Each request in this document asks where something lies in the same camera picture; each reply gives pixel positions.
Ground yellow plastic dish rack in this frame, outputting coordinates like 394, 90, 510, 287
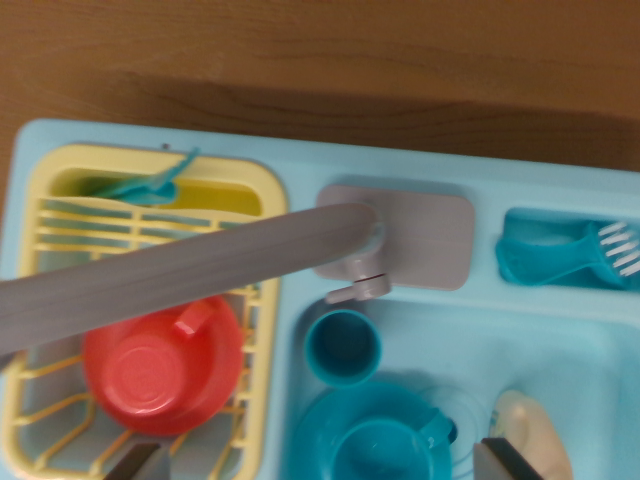
0, 143, 291, 480

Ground teal plastic spoon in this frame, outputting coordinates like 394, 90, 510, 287
99, 177, 179, 207

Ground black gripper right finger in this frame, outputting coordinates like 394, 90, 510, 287
473, 437, 544, 480

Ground teal plastic tumbler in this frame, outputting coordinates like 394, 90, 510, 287
303, 309, 384, 389

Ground teal plastic mug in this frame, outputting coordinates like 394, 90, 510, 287
332, 407, 459, 480

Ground red plastic cup with handle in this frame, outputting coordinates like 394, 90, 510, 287
97, 298, 214, 421

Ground red toy cup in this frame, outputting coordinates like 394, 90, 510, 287
82, 294, 246, 436

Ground light blue toy sink unit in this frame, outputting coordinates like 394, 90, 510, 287
0, 118, 640, 480

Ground teal cup on saucer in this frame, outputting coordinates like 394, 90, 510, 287
294, 382, 459, 480

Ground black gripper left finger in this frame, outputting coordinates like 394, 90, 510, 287
102, 442, 172, 480

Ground grey toy faucet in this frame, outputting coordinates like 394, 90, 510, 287
0, 199, 391, 366

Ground teal dish brush white bristles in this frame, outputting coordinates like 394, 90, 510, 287
494, 220, 640, 291

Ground cream detergent bottle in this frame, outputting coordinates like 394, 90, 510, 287
489, 389, 574, 480

